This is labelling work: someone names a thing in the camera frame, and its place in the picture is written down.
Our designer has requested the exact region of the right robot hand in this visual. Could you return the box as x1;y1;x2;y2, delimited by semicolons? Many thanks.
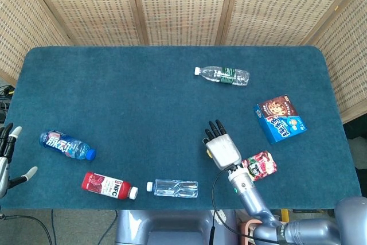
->
202;119;241;170

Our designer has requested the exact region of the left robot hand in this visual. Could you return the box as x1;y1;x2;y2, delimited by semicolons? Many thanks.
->
0;123;38;199

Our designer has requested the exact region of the red jelly drink pouch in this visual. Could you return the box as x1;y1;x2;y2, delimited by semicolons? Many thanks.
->
241;150;278;182

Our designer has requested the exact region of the square clear water bottle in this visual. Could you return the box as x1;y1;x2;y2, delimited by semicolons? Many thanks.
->
146;178;199;199

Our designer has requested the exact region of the blue cookie box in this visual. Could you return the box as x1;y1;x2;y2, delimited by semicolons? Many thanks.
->
253;94;308;145

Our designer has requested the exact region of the blue cap drink bottle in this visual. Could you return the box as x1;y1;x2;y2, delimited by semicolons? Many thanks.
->
39;130;97;162

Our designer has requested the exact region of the green label water bottle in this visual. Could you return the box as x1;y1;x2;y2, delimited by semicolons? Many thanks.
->
194;65;251;87

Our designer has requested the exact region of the pink plastic object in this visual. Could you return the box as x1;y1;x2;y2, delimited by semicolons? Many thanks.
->
237;217;263;245

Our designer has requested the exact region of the grey blue robot torso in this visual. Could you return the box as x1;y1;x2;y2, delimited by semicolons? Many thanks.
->
114;209;239;245

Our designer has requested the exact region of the red NFC juice bottle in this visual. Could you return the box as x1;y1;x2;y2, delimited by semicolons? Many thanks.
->
81;172;139;201

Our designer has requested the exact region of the blue plush tablecloth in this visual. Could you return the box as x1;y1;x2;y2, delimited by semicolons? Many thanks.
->
0;45;362;211

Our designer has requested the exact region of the woven wicker folding screen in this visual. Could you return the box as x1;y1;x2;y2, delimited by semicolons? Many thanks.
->
0;0;367;124

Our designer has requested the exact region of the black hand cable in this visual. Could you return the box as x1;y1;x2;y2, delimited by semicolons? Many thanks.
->
208;164;239;245

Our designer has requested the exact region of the black floor cable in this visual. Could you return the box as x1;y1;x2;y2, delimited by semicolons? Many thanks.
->
0;209;56;245

